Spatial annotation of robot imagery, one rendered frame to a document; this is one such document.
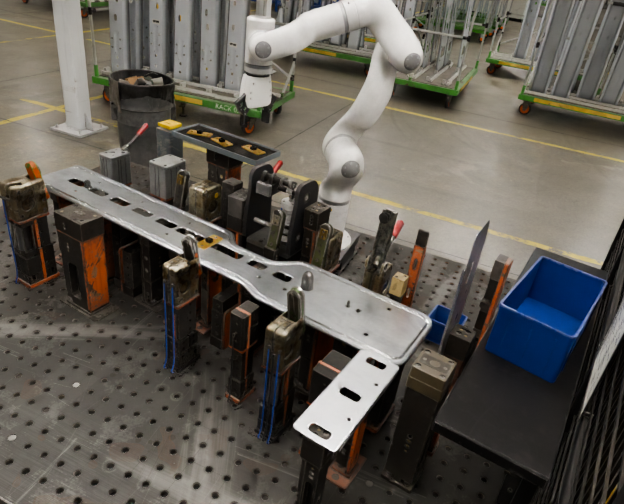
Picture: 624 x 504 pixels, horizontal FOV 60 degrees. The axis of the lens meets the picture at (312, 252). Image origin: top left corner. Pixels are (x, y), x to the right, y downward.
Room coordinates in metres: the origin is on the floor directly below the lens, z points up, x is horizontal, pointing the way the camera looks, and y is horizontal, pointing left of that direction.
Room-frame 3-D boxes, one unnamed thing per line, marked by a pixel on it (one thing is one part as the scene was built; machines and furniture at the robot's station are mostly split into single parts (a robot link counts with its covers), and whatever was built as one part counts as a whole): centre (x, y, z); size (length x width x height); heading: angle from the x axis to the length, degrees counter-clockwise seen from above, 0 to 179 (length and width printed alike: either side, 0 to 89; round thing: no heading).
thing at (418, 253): (1.20, -0.27, 0.95); 0.03 x 0.01 x 0.50; 61
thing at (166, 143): (1.87, 0.57, 0.92); 0.08 x 0.08 x 0.44; 61
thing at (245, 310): (1.06, 0.14, 0.84); 0.11 x 0.08 x 0.29; 151
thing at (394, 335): (1.34, 0.32, 1.00); 1.38 x 0.22 x 0.02; 61
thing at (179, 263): (1.16, 0.33, 0.87); 0.12 x 0.09 x 0.35; 151
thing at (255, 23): (1.70, 0.24, 1.51); 0.09 x 0.08 x 0.13; 14
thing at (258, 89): (1.71, 0.24, 1.36); 0.10 x 0.07 x 0.11; 140
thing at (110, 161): (1.77, 0.74, 0.88); 0.11 x 0.10 x 0.36; 151
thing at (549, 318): (1.06, -0.57, 1.09); 0.30 x 0.17 x 0.13; 146
